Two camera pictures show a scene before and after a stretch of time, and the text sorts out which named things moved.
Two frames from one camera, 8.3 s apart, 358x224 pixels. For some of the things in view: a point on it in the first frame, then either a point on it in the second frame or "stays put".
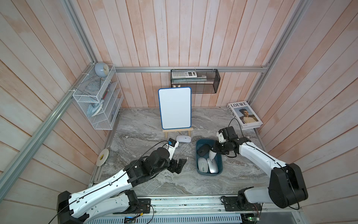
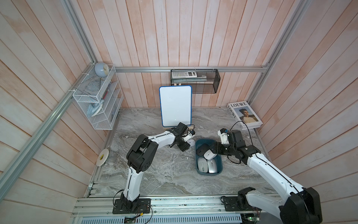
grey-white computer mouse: x=203 y=165 stays put
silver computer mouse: x=212 y=165 stays put
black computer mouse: x=203 y=150 stays put
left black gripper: x=173 y=169 to x=184 y=147
